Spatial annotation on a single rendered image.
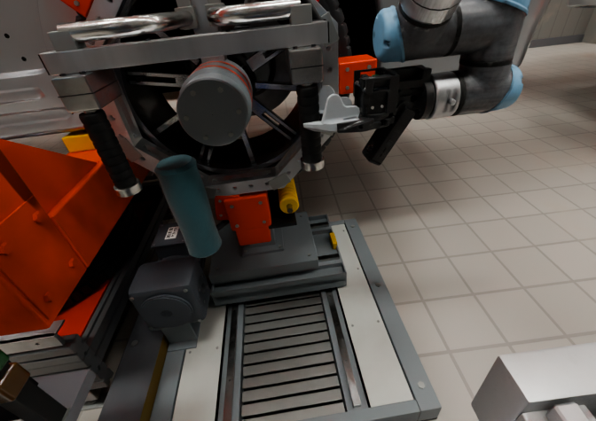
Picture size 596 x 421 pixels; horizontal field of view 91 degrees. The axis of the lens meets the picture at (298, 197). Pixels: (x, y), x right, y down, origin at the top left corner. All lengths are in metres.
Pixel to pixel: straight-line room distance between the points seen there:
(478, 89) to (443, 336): 0.88
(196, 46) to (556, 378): 0.54
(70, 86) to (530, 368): 0.61
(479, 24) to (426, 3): 0.11
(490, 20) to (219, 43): 0.39
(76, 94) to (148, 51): 0.12
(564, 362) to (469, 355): 0.91
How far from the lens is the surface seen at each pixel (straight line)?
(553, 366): 0.31
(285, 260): 1.09
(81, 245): 0.87
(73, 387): 0.78
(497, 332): 1.31
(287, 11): 0.50
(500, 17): 0.56
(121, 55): 0.54
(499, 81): 0.59
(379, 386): 1.02
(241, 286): 1.15
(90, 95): 0.54
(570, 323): 1.45
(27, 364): 1.12
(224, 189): 0.82
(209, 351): 1.13
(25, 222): 0.75
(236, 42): 0.50
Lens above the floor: 1.01
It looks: 34 degrees down
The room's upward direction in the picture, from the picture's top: 6 degrees counter-clockwise
